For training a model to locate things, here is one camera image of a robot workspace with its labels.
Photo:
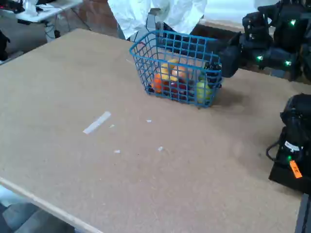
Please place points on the black bag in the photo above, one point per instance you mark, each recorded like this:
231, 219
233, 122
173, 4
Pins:
3, 46

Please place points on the red toy pomegranate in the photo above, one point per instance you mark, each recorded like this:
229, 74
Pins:
178, 88

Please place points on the orange toy fruit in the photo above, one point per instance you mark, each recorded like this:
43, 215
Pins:
158, 83

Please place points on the black toy grapes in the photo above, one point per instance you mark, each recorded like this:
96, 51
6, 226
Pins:
212, 70

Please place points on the yellow toy banana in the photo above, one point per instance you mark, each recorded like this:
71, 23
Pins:
166, 70

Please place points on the crumpled white sheet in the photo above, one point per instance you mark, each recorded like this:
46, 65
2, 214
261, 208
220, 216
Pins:
131, 14

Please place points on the white side table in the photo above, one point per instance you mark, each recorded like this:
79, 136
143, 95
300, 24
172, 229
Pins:
48, 11

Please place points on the round green toy fruit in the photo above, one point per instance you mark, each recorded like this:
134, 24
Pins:
202, 91

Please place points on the black device with red lights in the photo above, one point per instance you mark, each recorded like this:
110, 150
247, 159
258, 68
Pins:
14, 8

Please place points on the orange label tag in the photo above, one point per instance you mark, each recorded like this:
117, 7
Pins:
295, 169

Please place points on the grey metal post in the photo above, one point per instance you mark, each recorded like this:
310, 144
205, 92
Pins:
159, 26

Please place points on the wooden workbench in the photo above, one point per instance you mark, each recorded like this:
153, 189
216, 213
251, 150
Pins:
218, 25

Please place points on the long white tape strip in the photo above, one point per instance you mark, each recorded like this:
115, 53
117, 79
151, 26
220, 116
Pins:
97, 122

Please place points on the white table leg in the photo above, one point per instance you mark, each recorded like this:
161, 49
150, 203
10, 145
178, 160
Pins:
48, 31

